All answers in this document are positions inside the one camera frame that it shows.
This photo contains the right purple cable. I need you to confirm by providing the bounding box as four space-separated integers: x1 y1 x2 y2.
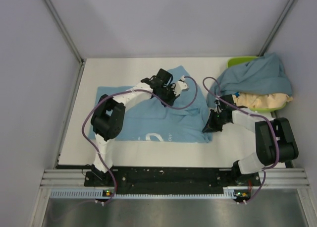
202 76 282 205

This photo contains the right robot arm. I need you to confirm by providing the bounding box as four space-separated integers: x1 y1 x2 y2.
203 95 299 185

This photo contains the aluminium frame rail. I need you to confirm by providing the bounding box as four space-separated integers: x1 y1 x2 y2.
40 168 310 189

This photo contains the purple cable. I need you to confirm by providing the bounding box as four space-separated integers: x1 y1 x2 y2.
202 76 282 205
81 75 198 207

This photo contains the green plastic basket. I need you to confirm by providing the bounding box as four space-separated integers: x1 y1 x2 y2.
226 56 287 113

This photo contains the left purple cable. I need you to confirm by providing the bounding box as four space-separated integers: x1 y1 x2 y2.
81 75 198 207

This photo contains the grey-blue t-shirt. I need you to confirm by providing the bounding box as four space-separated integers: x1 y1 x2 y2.
210 53 293 98

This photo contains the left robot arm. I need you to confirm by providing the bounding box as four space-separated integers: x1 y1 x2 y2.
91 69 188 186

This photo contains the cream yellow t-shirt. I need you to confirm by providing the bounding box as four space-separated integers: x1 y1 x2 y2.
232 93 293 109

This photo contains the light blue printed t-shirt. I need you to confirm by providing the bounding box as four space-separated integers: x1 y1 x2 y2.
92 65 214 144

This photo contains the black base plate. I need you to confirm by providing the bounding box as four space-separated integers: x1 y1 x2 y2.
84 166 260 194

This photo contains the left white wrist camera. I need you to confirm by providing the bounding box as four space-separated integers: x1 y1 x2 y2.
173 76 189 96

